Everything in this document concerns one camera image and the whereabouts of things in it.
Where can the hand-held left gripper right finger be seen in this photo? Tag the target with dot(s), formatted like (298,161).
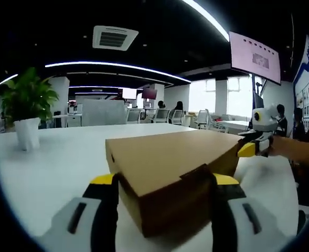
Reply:
(248,223)

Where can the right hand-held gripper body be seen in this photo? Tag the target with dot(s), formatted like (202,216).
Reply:
(267,119)

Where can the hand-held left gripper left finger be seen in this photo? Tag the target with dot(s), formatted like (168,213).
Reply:
(73,223)

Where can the brown cardboard shoe box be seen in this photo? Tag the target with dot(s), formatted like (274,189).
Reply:
(170,157)

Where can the person's right hand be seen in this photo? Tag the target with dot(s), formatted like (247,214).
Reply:
(276,147)

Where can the black screen stand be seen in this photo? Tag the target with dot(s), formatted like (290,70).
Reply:
(259,92)

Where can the large pale display screen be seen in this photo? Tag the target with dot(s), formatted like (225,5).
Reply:
(254,57)

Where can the row of white office chairs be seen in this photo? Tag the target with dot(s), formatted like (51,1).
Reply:
(162,115)

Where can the red monitor screen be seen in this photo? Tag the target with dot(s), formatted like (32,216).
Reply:
(149,93)

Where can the white desk partition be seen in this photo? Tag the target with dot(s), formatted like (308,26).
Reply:
(104,113)

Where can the long curved ceiling light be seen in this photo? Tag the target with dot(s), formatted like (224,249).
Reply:
(209,19)

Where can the white monitor screen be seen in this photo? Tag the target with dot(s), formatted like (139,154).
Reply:
(130,93)

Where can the green plant in white pot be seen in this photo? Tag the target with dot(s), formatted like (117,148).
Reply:
(28,99)

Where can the curved ceiling light strip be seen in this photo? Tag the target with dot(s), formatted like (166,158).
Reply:
(117,65)

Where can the white ceiling air vent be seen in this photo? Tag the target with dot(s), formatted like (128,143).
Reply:
(115,38)

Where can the blue wall display board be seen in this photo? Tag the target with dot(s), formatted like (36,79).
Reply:
(306,78)

